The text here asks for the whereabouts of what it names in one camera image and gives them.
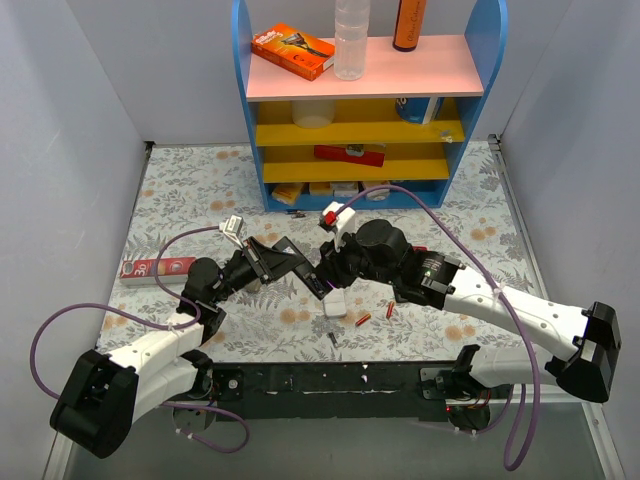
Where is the black remote control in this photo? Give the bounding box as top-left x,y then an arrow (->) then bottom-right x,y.
293,262 -> 329,300

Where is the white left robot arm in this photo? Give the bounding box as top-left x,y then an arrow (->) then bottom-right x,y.
49,238 -> 313,459

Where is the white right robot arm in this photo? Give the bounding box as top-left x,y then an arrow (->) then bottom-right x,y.
317,211 -> 622,403

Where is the grey remote control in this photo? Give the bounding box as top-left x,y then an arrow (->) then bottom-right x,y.
245,280 -> 262,293

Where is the red toothpaste box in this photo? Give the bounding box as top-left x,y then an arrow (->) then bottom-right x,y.
119,257 -> 196,287

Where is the floral table mat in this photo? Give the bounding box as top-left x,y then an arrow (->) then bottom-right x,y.
123,142 -> 539,362

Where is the white tissue pack right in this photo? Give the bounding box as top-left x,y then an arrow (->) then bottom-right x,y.
360,180 -> 390,201

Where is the yellow tissue pack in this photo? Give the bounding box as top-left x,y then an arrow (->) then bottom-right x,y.
271,182 -> 306,206

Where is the white tissue pack middle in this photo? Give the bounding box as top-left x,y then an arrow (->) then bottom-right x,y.
331,182 -> 359,197

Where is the red flat box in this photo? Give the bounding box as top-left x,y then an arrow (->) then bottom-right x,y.
313,144 -> 386,167

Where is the blue shelf unit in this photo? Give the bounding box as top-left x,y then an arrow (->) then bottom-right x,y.
231,1 -> 508,212

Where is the white plastic cup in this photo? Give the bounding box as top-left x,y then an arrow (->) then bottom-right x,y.
291,100 -> 336,129

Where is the blue white can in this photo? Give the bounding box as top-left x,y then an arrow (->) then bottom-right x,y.
395,96 -> 444,125

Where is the orange razor box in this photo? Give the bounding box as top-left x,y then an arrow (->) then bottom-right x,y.
251,23 -> 335,81

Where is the clear plastic bottle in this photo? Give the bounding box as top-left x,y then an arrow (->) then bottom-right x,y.
334,0 -> 371,81

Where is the orange cologne bottle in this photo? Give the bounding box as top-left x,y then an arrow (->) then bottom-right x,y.
392,0 -> 428,52

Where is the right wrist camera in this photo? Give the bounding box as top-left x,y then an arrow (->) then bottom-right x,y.
319,201 -> 355,251

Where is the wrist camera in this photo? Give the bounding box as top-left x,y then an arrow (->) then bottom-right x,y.
319,201 -> 355,251
219,215 -> 244,248

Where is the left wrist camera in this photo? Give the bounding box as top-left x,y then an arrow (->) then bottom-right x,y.
219,215 -> 244,248

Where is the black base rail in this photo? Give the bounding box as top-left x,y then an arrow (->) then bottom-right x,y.
212,361 -> 484,422

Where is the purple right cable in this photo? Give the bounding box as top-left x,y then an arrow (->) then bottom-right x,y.
332,184 -> 543,472

